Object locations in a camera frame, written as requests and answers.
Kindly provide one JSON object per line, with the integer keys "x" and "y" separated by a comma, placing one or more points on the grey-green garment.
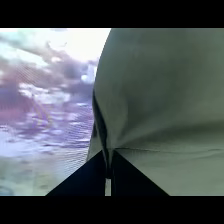
{"x": 160, "y": 100}

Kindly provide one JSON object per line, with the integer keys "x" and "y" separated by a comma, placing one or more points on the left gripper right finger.
{"x": 133, "y": 181}

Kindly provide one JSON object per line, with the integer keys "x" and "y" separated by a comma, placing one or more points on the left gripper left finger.
{"x": 87, "y": 181}

